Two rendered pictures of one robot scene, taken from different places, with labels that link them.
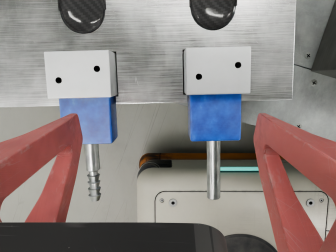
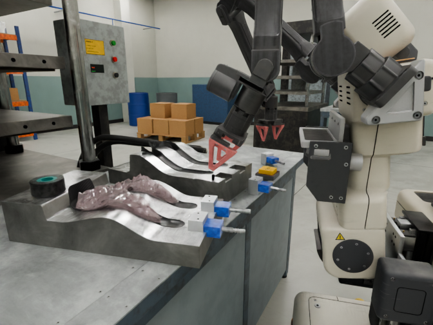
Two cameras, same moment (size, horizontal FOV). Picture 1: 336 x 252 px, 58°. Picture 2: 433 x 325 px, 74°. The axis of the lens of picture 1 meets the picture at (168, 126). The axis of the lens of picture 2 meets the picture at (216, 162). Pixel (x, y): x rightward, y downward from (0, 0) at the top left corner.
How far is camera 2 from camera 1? 0.69 m
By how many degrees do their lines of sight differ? 77
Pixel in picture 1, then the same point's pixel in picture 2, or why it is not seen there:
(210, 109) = (220, 204)
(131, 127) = not seen: outside the picture
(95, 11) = (179, 223)
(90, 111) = (211, 221)
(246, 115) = (228, 220)
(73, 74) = (197, 216)
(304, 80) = not seen: hidden behind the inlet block
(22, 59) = (185, 236)
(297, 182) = (303, 310)
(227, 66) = (209, 197)
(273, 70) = not seen: hidden behind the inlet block
